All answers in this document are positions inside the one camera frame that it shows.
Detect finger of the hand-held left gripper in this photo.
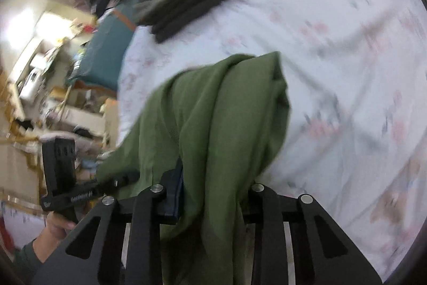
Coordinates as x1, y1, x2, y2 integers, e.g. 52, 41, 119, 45
114, 170, 141, 190

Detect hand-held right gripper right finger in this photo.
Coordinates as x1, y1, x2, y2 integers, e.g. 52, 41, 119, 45
242, 184, 383, 285

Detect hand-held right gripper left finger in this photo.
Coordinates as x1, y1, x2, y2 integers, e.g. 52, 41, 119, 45
31, 158, 185, 285

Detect green pants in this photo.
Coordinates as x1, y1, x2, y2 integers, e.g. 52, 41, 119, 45
97, 51, 291, 285

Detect person's left forearm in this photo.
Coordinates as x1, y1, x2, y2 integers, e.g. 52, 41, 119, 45
13, 236, 56, 284

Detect person's left hand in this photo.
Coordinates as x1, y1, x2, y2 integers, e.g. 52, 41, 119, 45
36, 212, 77, 253

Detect cluttered white shelf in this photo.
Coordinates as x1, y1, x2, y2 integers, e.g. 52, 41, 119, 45
10, 5, 117, 152

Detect white floral bed sheet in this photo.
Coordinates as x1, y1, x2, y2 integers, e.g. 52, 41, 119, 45
117, 0, 427, 282

